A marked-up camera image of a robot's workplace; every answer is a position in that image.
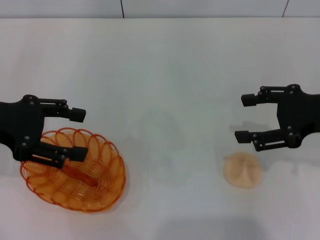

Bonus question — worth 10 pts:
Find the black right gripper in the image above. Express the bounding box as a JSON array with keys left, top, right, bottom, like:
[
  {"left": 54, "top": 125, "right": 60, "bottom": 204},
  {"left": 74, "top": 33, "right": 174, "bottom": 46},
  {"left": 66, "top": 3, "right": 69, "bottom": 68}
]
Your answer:
[{"left": 234, "top": 83, "right": 320, "bottom": 153}]

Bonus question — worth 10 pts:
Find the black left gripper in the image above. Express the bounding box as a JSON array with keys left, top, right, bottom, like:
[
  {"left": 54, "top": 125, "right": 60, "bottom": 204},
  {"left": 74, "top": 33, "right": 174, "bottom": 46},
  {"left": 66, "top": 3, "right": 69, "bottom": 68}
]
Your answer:
[{"left": 0, "top": 94, "right": 89, "bottom": 169}]

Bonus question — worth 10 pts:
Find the beige steamed bun toy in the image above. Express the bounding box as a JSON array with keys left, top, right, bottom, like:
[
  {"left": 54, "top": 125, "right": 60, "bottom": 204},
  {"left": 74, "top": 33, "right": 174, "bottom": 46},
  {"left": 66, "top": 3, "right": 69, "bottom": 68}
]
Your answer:
[{"left": 223, "top": 151, "right": 263, "bottom": 189}]

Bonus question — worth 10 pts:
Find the orange plastic wire basket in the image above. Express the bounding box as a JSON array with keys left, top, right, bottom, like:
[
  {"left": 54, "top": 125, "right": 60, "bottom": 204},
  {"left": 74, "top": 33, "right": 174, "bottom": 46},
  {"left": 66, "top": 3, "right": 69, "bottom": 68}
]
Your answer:
[{"left": 19, "top": 127, "right": 129, "bottom": 215}]

